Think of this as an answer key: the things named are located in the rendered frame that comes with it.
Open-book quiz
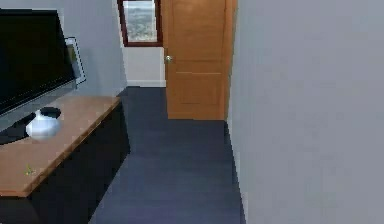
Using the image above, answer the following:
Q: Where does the dark red framed window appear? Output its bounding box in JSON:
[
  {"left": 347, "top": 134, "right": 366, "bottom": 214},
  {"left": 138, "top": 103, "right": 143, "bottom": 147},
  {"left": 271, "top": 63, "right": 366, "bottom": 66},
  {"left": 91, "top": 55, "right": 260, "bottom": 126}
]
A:
[{"left": 116, "top": 0, "right": 164, "bottom": 48}]

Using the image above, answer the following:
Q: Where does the white round vase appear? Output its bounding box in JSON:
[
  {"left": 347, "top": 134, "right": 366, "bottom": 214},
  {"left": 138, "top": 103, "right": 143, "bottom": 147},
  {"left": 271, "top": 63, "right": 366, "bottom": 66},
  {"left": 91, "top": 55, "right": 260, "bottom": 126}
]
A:
[{"left": 25, "top": 106, "right": 63, "bottom": 141}]

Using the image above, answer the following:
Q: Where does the silver framed wall picture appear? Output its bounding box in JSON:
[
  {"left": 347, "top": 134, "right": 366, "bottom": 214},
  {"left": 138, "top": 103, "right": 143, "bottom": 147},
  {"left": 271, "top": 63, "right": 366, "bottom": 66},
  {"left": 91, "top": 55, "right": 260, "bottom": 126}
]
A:
[{"left": 64, "top": 36, "right": 87, "bottom": 85}]

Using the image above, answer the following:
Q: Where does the orange wooden room door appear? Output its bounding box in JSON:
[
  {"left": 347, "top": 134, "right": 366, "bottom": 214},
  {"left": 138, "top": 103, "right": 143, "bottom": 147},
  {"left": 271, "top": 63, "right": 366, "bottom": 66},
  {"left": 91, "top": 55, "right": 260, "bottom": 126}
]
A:
[{"left": 160, "top": 0, "right": 238, "bottom": 121}]

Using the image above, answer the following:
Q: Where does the small green object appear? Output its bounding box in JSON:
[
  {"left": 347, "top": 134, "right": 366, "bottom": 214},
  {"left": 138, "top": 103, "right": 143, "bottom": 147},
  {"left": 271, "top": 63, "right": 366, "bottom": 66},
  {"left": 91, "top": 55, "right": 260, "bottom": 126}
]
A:
[{"left": 23, "top": 163, "right": 36, "bottom": 177}]

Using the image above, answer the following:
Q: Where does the wooden top black cabinet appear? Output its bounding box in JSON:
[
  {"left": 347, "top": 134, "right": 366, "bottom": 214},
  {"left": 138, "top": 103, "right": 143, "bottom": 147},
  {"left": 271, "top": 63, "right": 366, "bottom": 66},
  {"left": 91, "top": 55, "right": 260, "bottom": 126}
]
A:
[{"left": 0, "top": 95, "right": 131, "bottom": 224}]

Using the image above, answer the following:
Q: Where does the black television set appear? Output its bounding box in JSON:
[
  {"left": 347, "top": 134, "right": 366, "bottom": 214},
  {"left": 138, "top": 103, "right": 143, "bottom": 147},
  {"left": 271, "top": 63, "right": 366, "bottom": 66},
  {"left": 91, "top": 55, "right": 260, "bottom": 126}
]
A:
[{"left": 0, "top": 8, "right": 77, "bottom": 146}]

